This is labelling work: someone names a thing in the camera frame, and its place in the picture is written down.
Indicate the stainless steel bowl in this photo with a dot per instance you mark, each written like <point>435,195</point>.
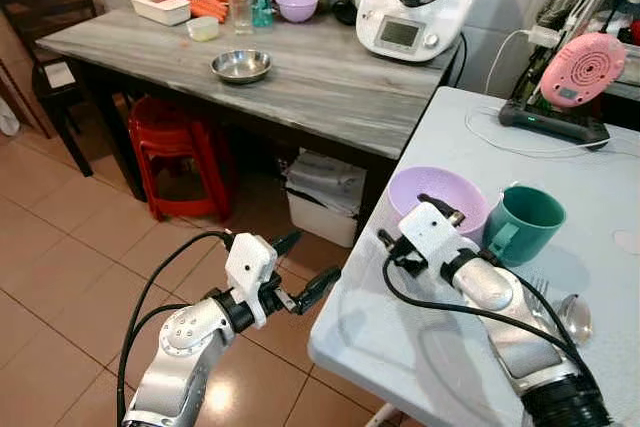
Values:
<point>241,67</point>

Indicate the grey wood-look table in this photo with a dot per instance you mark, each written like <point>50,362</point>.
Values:
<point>330,87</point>

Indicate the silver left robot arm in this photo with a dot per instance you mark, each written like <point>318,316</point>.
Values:
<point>185,347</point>

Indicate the small purple bowl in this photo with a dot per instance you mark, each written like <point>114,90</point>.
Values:
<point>296,9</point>

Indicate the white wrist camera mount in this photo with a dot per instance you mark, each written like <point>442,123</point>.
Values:
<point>435,232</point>
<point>248,262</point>

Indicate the green plastic mug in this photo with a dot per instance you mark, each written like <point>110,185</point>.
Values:
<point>530,232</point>

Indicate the orange carrots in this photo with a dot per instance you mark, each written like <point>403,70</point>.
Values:
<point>208,7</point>

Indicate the white paper tag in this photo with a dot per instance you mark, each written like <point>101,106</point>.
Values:
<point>60,74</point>

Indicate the clear plastic container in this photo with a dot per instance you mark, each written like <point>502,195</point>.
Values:
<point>630,62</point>

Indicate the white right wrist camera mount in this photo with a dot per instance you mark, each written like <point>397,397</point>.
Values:
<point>435,232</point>

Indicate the black round pot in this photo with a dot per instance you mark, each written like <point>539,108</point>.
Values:
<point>345,11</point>

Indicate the white storage box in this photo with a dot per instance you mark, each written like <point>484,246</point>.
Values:
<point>325,217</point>

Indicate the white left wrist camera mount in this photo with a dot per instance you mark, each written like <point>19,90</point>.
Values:
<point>248,262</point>

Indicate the white power adapter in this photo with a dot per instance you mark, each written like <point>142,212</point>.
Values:
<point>544,36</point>

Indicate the red plastic stool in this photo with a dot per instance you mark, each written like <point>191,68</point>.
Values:
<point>180,137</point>

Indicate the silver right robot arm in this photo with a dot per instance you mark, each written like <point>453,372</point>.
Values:
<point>500,292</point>

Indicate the large purple plastic bowl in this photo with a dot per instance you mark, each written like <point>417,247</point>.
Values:
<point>440,187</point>

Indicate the black charging base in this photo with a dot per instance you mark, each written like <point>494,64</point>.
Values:
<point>555,127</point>

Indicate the pink round appliance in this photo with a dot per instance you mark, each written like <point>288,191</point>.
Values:
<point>585,67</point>

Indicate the white kitchen food processor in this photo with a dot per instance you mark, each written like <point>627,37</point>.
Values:
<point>440,17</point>

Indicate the clear drinking glass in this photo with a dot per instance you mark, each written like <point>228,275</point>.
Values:
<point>240,7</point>

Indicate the white folding table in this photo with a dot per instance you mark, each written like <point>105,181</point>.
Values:
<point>420,347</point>

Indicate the steel fork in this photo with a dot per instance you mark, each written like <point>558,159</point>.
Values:
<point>538,289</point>

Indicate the steel spoon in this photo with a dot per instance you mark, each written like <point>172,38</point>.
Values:
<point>576,315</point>

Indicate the small pale cup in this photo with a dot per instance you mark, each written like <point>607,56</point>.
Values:
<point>203,30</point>

